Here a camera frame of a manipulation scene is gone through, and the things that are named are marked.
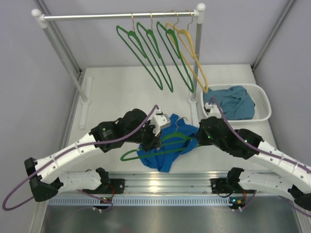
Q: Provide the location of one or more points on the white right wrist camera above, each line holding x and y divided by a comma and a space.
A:
212, 110

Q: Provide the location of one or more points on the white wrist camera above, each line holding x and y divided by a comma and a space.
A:
212, 110
160, 121

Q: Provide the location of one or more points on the white laundry basket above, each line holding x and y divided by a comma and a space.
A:
257, 94

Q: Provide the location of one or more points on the green hanger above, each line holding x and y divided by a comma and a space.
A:
132, 41
176, 140
149, 38
171, 44

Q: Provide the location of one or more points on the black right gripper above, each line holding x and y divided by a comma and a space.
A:
200, 136

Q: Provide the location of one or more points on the blue tank top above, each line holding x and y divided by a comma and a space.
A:
163, 166

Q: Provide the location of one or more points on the yellow hanger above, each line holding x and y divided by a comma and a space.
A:
186, 40

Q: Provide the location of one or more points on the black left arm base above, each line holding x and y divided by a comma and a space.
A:
116, 186

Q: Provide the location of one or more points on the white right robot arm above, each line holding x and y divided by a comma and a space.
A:
291, 179

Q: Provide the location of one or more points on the light blue garment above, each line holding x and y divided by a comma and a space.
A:
235, 102

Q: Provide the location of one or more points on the aluminium mounting rail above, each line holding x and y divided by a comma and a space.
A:
167, 184

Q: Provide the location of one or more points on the perforated cable duct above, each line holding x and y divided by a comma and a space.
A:
146, 201

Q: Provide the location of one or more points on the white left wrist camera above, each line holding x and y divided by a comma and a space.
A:
160, 121

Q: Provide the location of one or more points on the silver clothes rack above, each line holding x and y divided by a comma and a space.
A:
47, 24

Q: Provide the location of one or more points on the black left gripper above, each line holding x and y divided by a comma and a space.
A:
150, 140

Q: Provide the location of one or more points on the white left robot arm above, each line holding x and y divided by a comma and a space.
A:
50, 176

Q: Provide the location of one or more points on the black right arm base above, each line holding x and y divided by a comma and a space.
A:
223, 188

